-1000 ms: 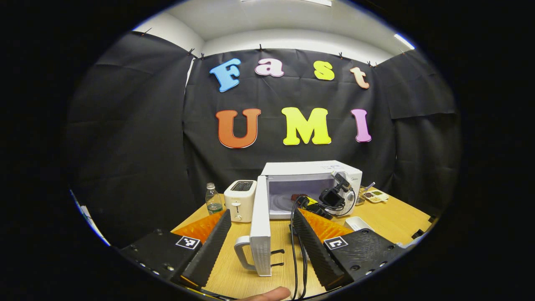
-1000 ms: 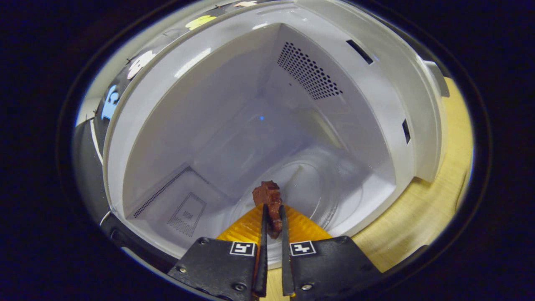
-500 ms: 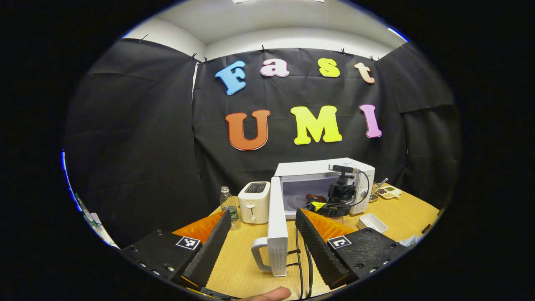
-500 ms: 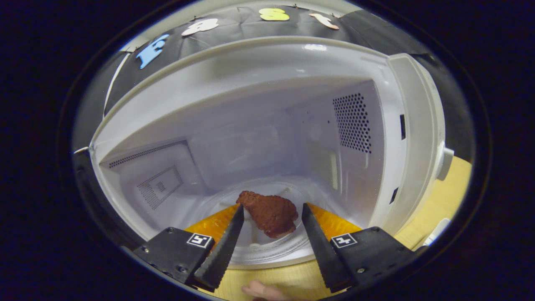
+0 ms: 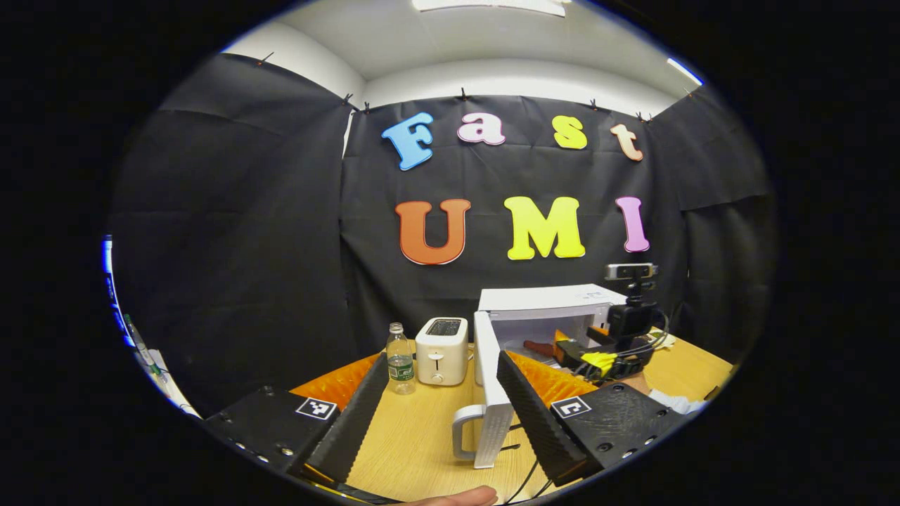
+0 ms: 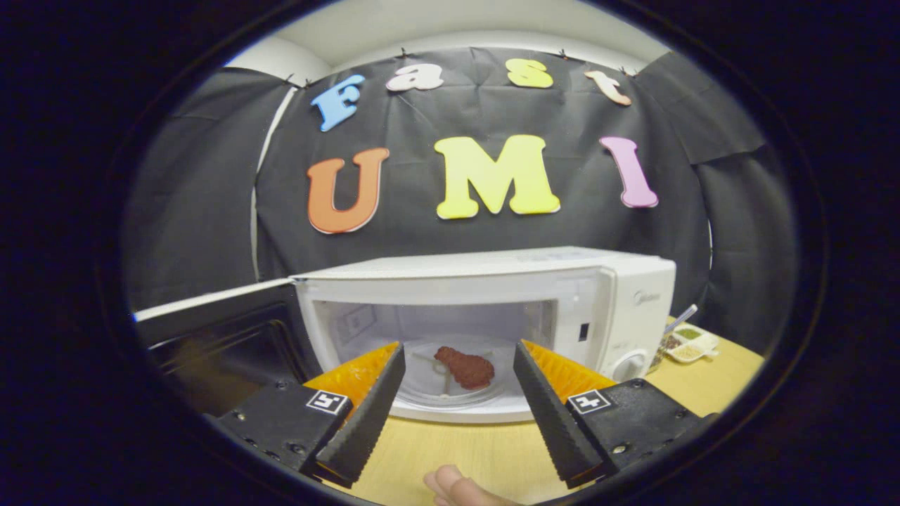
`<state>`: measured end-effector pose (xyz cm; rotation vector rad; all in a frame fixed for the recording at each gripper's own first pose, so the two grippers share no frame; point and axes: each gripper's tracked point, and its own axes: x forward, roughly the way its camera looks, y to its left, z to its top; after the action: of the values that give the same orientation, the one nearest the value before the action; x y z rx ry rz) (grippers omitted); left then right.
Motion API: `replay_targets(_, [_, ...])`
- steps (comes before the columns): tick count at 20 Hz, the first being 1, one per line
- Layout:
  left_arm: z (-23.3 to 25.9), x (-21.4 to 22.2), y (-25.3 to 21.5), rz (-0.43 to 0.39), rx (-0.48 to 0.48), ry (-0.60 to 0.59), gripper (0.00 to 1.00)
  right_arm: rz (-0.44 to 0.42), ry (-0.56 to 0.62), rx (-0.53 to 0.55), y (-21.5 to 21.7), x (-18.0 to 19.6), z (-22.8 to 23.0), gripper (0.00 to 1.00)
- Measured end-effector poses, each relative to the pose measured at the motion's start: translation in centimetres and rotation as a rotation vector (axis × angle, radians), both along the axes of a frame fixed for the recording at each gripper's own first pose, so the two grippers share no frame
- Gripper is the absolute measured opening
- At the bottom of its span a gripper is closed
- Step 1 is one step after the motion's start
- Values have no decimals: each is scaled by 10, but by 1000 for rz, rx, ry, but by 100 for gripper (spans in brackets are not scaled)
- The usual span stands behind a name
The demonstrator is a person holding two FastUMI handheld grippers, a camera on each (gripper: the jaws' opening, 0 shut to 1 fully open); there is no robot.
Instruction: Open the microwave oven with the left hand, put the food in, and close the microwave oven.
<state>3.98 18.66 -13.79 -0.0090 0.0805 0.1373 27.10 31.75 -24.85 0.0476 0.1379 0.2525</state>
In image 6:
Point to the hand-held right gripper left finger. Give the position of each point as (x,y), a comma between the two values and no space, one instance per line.
(369,422)

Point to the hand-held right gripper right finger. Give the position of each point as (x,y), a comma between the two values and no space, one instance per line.
(555,422)

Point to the brown chicken drumstick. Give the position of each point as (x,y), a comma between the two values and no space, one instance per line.
(467,369)

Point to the white microwave oven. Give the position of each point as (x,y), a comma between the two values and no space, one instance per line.
(492,281)

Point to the white divided dish with beans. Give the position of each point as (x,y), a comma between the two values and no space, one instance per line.
(692,348)

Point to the black backdrop cloth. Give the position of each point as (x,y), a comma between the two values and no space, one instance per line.
(415,232)

